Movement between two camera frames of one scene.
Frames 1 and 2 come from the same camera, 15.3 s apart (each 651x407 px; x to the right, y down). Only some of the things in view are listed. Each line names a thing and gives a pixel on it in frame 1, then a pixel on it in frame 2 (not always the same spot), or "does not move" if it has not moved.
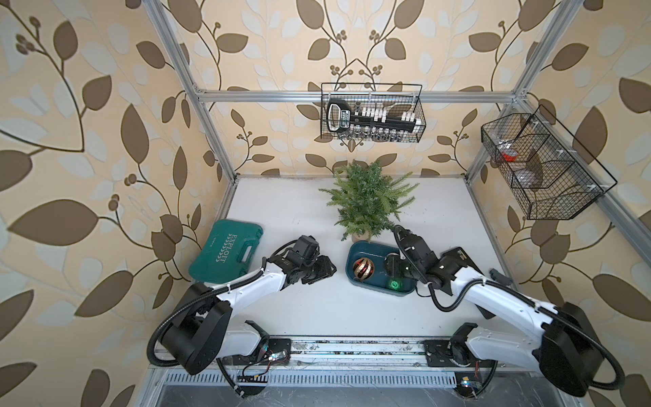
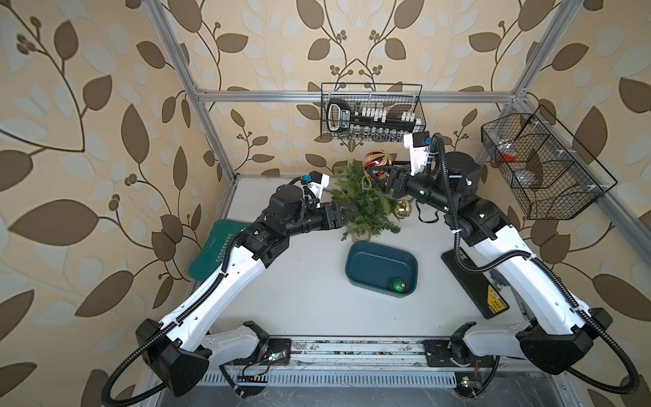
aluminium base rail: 339,354 does not move
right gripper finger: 392,263 → 382,175
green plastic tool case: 227,251 does not move
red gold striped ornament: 363,269 → 377,158
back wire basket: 372,113 does not move
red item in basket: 509,158 does not move
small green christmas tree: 367,201 does not move
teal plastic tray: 377,253 does not move
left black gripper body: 304,266 → 315,219
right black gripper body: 416,270 → 423,188
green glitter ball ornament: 395,284 does not move
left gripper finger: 308,276 → 345,212
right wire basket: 553,176 does not move
